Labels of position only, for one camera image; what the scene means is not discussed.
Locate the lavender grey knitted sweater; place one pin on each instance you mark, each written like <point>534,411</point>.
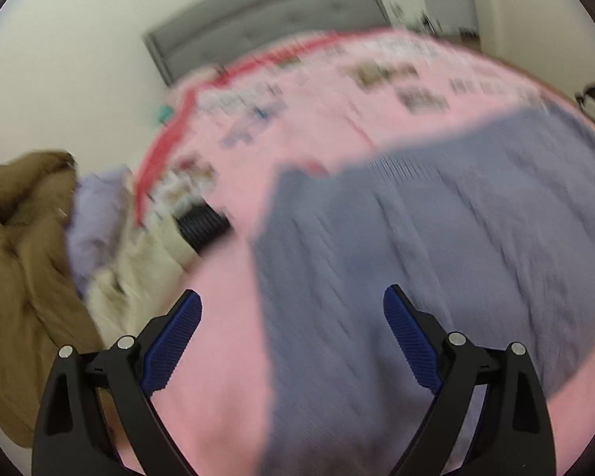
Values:
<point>401,238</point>

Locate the lavender cloth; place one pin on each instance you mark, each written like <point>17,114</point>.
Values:
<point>99,218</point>

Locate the black ribbed item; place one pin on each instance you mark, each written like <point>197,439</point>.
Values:
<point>201,225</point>

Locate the teal item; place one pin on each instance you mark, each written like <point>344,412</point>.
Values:
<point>163,115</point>

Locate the brown coat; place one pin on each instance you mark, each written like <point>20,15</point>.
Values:
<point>20,282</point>

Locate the cream cloth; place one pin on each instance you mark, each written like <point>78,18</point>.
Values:
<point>134,277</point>

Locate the grey padded headboard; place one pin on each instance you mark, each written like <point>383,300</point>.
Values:
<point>258,25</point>

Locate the bedside clutter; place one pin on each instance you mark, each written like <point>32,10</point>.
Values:
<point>426,22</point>

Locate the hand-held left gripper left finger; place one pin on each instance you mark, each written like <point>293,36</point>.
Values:
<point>171,344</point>

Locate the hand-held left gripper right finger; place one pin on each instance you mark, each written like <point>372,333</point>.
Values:
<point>411,339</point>

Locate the pink printed blanket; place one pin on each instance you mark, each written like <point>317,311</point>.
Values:
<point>327,124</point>

